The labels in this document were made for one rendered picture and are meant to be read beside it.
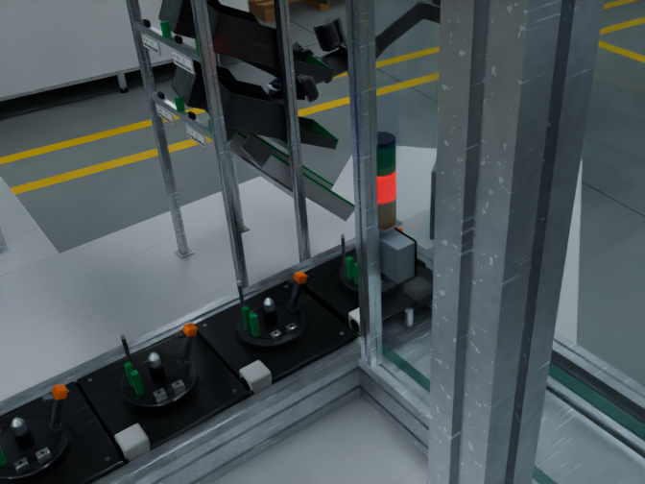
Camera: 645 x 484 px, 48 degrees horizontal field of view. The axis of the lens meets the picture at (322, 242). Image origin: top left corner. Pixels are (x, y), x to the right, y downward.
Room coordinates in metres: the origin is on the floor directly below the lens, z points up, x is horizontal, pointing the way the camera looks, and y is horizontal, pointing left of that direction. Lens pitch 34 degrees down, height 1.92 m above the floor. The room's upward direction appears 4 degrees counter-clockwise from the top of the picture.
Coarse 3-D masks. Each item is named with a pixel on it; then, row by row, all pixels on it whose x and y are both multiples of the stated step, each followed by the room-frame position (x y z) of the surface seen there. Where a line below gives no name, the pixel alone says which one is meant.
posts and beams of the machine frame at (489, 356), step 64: (448, 0) 0.29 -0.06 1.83; (512, 0) 0.27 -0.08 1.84; (576, 0) 0.27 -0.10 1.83; (448, 64) 0.29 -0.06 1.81; (512, 64) 0.26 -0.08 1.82; (576, 64) 0.28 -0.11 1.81; (448, 128) 0.29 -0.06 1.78; (512, 128) 0.26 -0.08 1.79; (576, 128) 0.28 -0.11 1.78; (448, 192) 0.29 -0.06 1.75; (512, 192) 0.26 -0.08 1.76; (448, 256) 0.29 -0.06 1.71; (512, 256) 0.26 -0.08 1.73; (448, 320) 0.29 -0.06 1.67; (512, 320) 0.26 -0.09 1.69; (448, 384) 0.28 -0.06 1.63; (512, 384) 0.27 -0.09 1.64; (448, 448) 0.28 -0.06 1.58; (512, 448) 0.28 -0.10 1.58
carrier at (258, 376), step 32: (288, 288) 1.25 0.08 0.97; (224, 320) 1.16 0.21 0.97; (256, 320) 1.08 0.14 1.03; (288, 320) 1.12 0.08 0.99; (320, 320) 1.13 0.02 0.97; (224, 352) 1.06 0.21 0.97; (256, 352) 1.05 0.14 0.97; (288, 352) 1.04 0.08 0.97; (320, 352) 1.04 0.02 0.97; (256, 384) 0.96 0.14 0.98
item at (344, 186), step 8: (344, 168) 1.98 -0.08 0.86; (352, 168) 1.98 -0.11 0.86; (344, 176) 1.93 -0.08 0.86; (352, 176) 1.93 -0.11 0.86; (336, 184) 1.88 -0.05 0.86; (344, 184) 1.88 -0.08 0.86; (352, 184) 1.87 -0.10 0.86; (336, 192) 1.84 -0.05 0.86; (344, 192) 1.83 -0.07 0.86; (352, 192) 1.83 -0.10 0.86; (352, 200) 1.79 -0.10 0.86
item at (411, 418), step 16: (320, 304) 1.22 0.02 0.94; (368, 368) 1.00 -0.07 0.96; (368, 384) 1.00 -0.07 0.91; (384, 384) 0.96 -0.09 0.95; (368, 400) 1.00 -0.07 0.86; (384, 400) 0.96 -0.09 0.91; (400, 400) 0.92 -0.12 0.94; (416, 400) 0.90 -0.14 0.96; (384, 416) 0.96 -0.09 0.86; (400, 416) 0.92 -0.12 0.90; (416, 416) 0.89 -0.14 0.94; (416, 432) 0.89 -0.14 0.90
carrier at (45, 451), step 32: (0, 416) 0.93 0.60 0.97; (32, 416) 0.91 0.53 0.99; (64, 416) 0.92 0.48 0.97; (0, 448) 0.81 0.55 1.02; (32, 448) 0.83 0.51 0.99; (64, 448) 0.83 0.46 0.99; (96, 448) 0.84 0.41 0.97; (0, 480) 0.78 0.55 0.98; (32, 480) 0.78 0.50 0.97; (64, 480) 0.78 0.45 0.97
